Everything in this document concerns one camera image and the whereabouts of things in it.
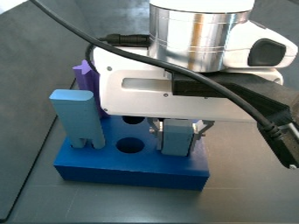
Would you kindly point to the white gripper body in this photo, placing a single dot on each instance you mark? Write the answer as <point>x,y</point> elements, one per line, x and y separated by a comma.
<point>135,89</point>

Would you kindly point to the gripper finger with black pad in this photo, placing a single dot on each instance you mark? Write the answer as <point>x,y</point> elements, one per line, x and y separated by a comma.
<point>156,129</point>

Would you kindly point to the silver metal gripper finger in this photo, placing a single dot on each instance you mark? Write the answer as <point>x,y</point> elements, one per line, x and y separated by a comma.
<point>199,128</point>

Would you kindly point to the light blue rectangular block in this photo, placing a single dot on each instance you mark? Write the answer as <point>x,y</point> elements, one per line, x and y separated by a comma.
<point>176,137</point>

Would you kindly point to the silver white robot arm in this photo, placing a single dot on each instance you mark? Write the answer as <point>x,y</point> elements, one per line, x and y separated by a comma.
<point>204,66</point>

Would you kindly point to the dark blue shape board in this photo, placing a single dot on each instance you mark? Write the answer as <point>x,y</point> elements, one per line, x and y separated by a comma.
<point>129,161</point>

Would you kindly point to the purple star peg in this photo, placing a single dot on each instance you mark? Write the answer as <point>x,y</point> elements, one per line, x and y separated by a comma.
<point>87,80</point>

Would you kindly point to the light blue arch peg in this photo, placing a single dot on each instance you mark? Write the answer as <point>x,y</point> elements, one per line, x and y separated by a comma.
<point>75,107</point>

